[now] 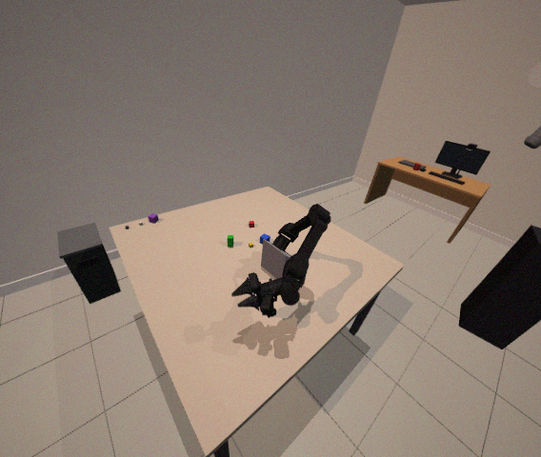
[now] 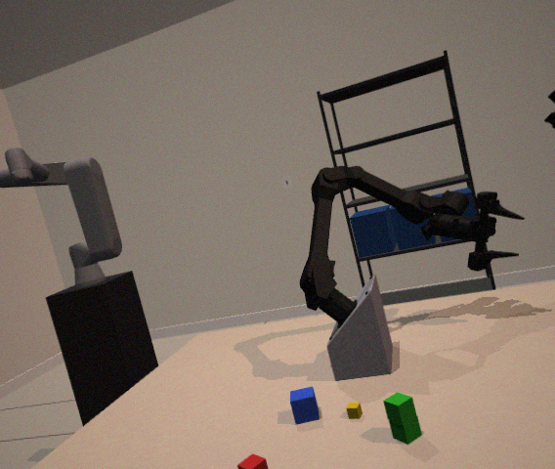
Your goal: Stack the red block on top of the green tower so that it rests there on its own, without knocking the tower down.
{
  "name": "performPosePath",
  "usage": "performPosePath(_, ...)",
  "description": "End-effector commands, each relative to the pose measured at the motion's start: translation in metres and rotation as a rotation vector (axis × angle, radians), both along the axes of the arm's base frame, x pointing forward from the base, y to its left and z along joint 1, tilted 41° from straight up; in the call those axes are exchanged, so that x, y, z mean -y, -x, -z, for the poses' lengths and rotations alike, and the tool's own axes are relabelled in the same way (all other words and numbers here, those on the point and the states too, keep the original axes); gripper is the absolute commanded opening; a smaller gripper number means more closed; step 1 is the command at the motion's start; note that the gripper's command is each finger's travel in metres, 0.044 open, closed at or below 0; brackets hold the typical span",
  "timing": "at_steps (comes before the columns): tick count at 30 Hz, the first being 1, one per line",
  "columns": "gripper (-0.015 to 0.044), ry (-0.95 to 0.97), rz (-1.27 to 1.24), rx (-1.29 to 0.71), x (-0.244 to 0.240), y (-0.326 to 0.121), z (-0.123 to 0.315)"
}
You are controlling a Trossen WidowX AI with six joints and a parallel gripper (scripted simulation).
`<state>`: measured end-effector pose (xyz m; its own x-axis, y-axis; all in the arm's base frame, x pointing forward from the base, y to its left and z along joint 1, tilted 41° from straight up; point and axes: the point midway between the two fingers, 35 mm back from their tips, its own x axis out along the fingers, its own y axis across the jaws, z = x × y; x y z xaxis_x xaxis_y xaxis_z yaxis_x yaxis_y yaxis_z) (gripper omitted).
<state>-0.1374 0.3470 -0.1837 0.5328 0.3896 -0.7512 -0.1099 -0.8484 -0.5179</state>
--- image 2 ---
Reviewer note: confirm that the yellow cube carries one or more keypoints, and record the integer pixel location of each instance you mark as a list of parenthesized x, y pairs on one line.
[(354, 410)]

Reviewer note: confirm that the green block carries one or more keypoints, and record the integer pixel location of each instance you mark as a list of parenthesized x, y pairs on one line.
[(400, 408), (407, 433)]

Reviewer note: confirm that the red block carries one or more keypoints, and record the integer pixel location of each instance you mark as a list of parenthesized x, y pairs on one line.
[(253, 462)]

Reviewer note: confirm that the blue block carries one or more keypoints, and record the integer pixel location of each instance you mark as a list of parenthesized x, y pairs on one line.
[(304, 405)]

